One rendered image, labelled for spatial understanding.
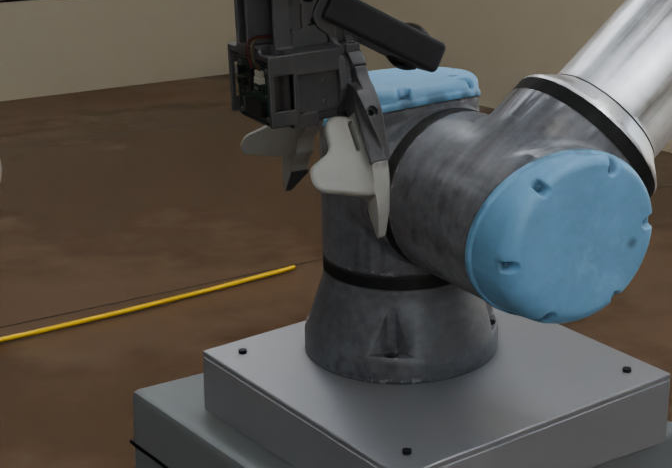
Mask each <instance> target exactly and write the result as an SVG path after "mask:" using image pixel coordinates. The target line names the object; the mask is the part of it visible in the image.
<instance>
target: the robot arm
mask: <svg viewBox="0 0 672 468"><path fill-rule="evenodd" d="M234 8H235V25H236V41H237V42H232V43H227V46H228V62H229V78H230V94H231V110H232V111H236V110H240V113H242V115H244V116H246V117H249V118H251V119H253V120H255V121H257V122H260V123H262V124H264V125H265V126H263V127H261V128H259V129H257V130H255V131H253V132H251V133H249V134H247V135H246V136H245V137H244V138H243V140H242V143H241V150H242V151H243V152H244V153H246V154H251V155H263V156H275V157H283V179H284V188H285V190H286V191H289V190H292V189H293V188H294V187H295V186H296V185H297V184H298V183H299V182H300V181H301V180H302V179H303V177H304V176H305V175H306V174H307V173H308V171H309V170H308V164H309V158H310V155H311V154H312V152H313V150H314V138H315V135H316V133H317V132H318V131H319V144H320V160H319V161H318V162H317V163H315V164H314V165H313V166H312V167H311V169H310V177H311V181H312V184H313V185H314V187H315V188H316V189H317V190H318V191H320V192H321V212H322V247H323V274H322V277H321V280H320V283H319V286H318V289H317V292H316V295H315V298H314V301H313V304H312V307H311V311H310V312H309V314H308V316H307V319H306V322H305V349H306V352H307V354H308V356H309V357H310V359H311V360H312V361H313V362H315V363H316V364H317V365H318V366H320V367H322V368H323V369H325V370H327V371H329V372H332V373H334V374H337V375H340V376H343V377H346V378H350V379H354V380H359V381H364V382H371V383H381V384H420V383H430V382H436V381H442V380H447V379H451V378H455V377H458V376H462V375H464V374H467V373H470V372H472V371H474V370H476V369H478V368H480V367H482V366H483V365H485V364H486V363H487V362H489V361H490V360H491V359H492V358H493V356H494V355H495V353H496V351H497V348H498V324H497V320H496V317H495V314H494V312H493V309H492V306H493V307H495V308H497V309H499V310H501V311H503V312H506V313H509V314H513V315H518V316H522V317H525V318H527V319H530V320H533V321H537V322H541V323H549V324H560V323H568V322H573V321H577V320H580V319H583V318H586V317H588V316H590V315H592V314H594V313H596V312H598V311H599V310H601V309H603V308H604V307H605V306H607V305H608V304H610V303H611V298H612V297H613V296H614V295H615V294H620V293H621V292H622V291H623V290H624V289H625V288H626V287H627V285H628V284H629V283H630V282H631V280H632V279H633V277H634V276H635V274H636V273H637V271H638V269H639V267H640V265H641V263H642V261H643V259H644V256H645V254H646V251H647V248H648V245H649V241H650V236H651V230H652V227H651V225H650V224H649V223H648V216H649V215H650V214H651V213H652V206H651V202H650V197H651V196H652V195H653V194H654V193H655V191H656V188H657V179H656V172H655V165H654V159H655V157H656V156H657V155H658V154H659V152H660V151H661V150H662V149H663V148H664V147H665V146H666V144H667V143H668V142H669V141H670V140H671V139H672V0H625V1H624V2H623V3H622V5H621V6H620V7H619V8H618V9H617V10H616V11H615V12H614V13H613V14H612V15H611V16H610V18H609V19H608V20H607V21H606V22H605V23H604V24H603V25H602V26H601V27H600V28H599V30H598V31H597V32H596V33H595V34H594V35H593V36H592V37H591V38H590V39H589V40H588V42H587V43H586V44H585V45H584V46H583V47H582V48H581V49H580V50H579V51H578V52H577V53H576V55H575V56H574V57H573V58H572V59H571V60H570V61H569V62H568V63H567V64H566V65H565V67H564V68H563V69H562V70H561V71H560V72H559V73H558V74H556V75H544V74H534V75H528V76H526V77H524V78H523V79H522V80H521V81H520V82H519V83H518V85H517V86H516V87H515V88H514V89H513V90H512V91H511V92H510V93H509V94H508V95H507V96H506V97H505V98H504V100H503V101H502V102H501V103H500V104H499V105H498V106H497V107H496V108H495V110H494V111H493V112H492V113H491V114H486V113H482V112H479V97H478V96H481V91H480V89H479V87H478V79H477V77H476V76H475V75H474V74H473V73H471V72H469V71H466V70H462V69H452V68H448V67H438V66H439V64H440V62H441V59H442V57H443V54H444V52H445V45H444V43H442V42H441V41H439V40H437V39H435V38H433V37H431V36H430V35H429V34H428V33H427V32H426V30H425V29H424V28H423V27H421V26H420V25H418V24H415V23H410V22H406V23H404V22H402V21H400V20H398V19H396V18H394V17H392V16H390V15H388V14H386V13H384V12H382V11H380V10H378V9H376V8H374V7H372V6H371V5H369V4H367V3H365V2H363V1H361V0H234ZM360 44H362V45H364V46H366V47H368V48H370V49H372V50H374V51H376V52H378V53H380V54H382V55H384V56H386V58H387V59H388V61H389V62H390V63H391V64H392V65H393V66H395V67H396V68H391V69H381V70H373V71H368V70H367V66H366V60H365V57H364V54H363V53H362V51H361V50H360ZM236 61H237V65H235V64H234V62H236ZM235 72H236V73H238V77H237V83H238V84H239V95H236V80H235Z"/></svg>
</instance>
